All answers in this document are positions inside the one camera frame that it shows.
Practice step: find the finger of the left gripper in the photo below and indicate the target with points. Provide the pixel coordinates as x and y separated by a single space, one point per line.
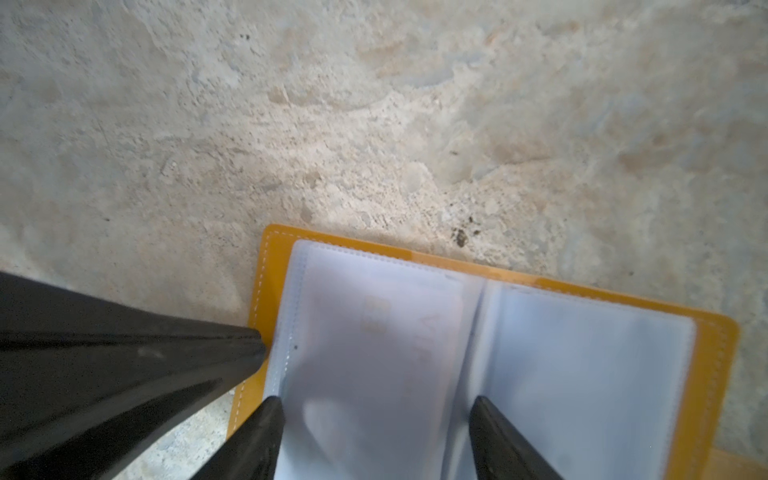
87 385

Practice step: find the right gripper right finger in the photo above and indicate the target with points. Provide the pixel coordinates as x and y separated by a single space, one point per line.
499 450

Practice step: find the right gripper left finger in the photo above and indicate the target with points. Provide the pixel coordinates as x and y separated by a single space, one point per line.
251 453

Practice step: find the yellow leather card holder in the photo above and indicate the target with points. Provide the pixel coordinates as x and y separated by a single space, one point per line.
692 455

